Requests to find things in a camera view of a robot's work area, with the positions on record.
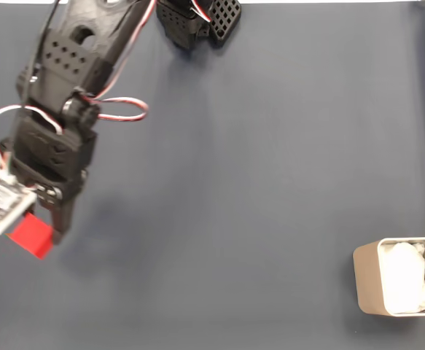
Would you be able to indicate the red cube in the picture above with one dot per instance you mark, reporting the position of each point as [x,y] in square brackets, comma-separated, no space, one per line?
[33,235]

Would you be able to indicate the dark grey table mat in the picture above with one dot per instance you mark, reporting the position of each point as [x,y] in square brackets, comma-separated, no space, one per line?
[234,182]

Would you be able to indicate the white crumpled paper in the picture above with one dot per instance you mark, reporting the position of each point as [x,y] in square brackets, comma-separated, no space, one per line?
[405,277]

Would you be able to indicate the beige rounded metal box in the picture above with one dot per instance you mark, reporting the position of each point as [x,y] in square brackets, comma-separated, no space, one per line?
[367,277]

